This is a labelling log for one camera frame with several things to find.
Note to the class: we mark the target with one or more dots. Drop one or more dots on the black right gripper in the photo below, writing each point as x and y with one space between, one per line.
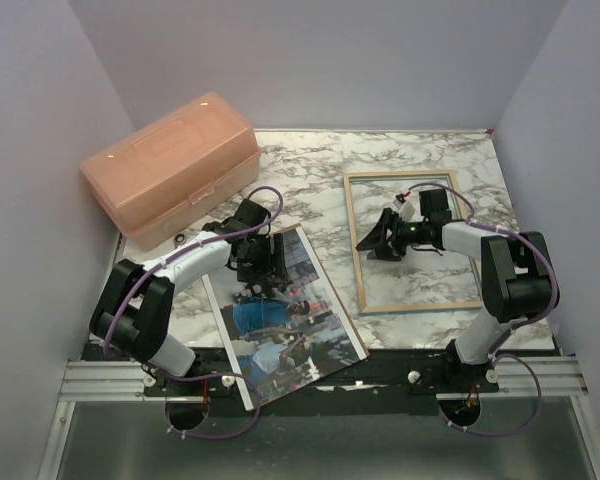
377 239

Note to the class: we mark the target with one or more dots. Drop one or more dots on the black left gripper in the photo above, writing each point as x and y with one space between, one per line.
274 265

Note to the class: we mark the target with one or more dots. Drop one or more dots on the printed photo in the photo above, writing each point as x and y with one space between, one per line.
282 330

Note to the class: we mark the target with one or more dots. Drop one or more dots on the blue wooden picture frame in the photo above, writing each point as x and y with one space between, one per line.
422 280

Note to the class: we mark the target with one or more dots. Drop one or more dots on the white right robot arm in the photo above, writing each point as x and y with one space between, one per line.
518 286

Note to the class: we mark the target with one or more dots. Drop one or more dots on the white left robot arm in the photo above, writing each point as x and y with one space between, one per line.
133 312

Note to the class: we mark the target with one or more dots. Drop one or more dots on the silver ratchet wrench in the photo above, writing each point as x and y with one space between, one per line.
179 239

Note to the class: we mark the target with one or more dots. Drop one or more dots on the translucent orange plastic box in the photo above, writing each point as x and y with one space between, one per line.
169 174

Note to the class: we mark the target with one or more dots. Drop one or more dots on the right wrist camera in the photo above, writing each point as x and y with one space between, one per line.
404 207

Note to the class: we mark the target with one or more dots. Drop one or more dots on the aluminium mounting rail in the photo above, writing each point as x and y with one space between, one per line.
102 381

